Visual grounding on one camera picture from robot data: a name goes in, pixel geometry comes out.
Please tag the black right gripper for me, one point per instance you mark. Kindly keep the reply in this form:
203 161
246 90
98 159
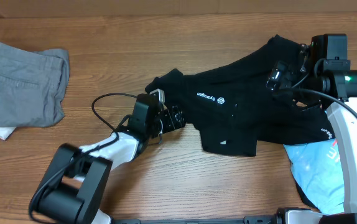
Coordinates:
287 73

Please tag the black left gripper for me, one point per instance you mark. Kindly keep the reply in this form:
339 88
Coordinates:
179 122

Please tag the black polo shirt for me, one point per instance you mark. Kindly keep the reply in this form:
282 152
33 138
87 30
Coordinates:
232 108

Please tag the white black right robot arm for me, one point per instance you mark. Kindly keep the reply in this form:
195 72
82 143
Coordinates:
327 46

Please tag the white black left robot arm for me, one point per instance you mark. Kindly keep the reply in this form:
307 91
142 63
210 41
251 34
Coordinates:
73 185

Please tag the light blue printed t-shirt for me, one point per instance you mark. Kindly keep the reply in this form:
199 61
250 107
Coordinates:
326 171

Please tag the grey folded trousers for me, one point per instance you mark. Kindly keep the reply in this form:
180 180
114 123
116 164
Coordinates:
32 86

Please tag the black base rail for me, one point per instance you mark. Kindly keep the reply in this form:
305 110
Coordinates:
263 219

